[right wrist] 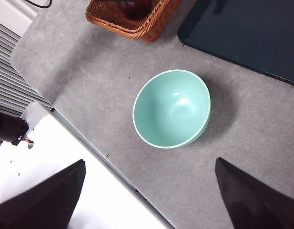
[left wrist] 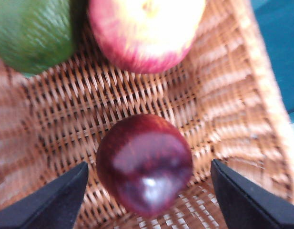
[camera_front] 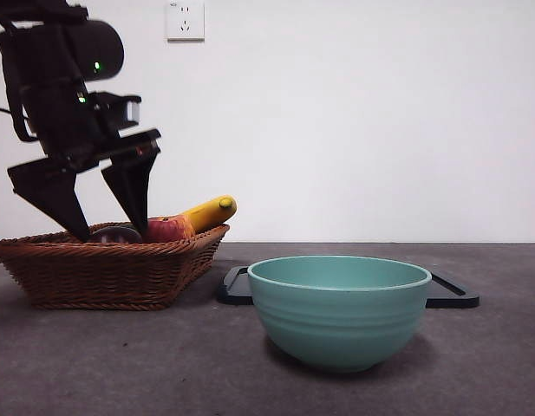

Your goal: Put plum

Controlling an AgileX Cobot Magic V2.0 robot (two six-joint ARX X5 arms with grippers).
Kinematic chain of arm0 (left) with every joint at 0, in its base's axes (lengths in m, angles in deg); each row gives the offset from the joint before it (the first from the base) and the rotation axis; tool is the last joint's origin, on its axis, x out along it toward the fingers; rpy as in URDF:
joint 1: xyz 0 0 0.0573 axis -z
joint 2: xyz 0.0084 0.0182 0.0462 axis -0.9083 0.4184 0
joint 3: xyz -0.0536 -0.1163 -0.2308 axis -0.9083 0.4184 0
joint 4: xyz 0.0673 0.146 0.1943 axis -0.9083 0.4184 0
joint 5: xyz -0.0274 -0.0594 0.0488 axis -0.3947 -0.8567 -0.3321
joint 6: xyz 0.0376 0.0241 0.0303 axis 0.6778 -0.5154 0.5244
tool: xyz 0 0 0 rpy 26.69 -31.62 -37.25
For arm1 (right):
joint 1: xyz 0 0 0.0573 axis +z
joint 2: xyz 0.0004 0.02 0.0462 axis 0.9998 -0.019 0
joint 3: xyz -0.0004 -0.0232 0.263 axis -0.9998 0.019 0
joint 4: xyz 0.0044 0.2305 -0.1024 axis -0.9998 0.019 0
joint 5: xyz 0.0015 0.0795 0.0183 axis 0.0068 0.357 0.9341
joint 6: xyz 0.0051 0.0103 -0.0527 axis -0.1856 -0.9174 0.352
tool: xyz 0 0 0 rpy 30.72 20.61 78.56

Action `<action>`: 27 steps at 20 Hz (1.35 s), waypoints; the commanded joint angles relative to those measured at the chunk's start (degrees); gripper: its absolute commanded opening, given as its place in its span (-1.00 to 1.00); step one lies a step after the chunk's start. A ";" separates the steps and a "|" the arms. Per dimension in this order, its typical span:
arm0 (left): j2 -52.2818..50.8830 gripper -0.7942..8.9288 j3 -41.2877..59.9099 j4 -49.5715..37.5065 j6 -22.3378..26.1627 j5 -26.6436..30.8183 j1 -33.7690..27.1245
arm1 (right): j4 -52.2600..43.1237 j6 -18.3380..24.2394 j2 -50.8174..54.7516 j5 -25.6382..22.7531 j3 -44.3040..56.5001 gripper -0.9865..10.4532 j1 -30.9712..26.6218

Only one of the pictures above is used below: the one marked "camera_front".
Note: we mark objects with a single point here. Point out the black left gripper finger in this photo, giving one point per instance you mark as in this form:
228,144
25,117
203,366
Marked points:
130,190
54,195

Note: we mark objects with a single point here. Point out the dark red plum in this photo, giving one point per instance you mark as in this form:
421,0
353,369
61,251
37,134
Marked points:
115,235

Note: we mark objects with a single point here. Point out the teal ribbed bowl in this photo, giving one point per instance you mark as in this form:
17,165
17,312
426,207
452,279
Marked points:
341,320

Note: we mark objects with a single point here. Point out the red yellow apple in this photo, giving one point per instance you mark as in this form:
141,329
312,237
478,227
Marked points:
167,229

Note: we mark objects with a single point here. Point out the yellow banana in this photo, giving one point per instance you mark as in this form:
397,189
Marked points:
210,212

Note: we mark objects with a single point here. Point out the brown wicker basket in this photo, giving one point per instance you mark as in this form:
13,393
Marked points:
102,273

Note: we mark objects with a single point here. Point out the black rectangular tray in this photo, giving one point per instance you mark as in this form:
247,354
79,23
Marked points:
234,290

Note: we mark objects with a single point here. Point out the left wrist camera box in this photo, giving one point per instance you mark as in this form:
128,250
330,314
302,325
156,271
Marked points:
119,110

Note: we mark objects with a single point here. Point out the white wall socket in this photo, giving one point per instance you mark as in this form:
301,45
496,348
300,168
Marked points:
185,21

